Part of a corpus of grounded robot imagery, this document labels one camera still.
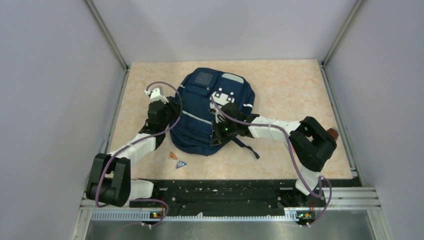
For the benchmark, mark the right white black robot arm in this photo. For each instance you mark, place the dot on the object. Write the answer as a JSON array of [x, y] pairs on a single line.
[[309, 145]]

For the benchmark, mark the brown leather pouch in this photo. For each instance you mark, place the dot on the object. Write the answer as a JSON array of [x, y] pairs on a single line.
[[333, 132]]

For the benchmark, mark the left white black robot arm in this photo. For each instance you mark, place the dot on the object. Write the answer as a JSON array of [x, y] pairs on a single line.
[[109, 181]]

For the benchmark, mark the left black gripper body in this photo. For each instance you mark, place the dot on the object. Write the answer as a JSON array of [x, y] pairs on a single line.
[[171, 112]]

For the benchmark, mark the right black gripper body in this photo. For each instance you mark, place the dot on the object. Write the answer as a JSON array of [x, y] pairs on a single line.
[[228, 127]]

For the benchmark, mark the blue triangular eraser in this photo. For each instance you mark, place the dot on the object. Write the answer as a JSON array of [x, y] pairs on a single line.
[[180, 164]]

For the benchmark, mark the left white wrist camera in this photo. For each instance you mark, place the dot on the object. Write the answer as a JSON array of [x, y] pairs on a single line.
[[157, 94]]

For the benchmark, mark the small orange eraser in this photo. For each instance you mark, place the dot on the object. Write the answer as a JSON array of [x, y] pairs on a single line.
[[173, 156]]

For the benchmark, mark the navy blue student backpack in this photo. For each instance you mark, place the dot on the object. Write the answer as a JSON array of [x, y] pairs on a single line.
[[193, 134]]

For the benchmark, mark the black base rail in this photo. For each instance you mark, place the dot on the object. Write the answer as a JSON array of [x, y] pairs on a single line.
[[228, 198]]

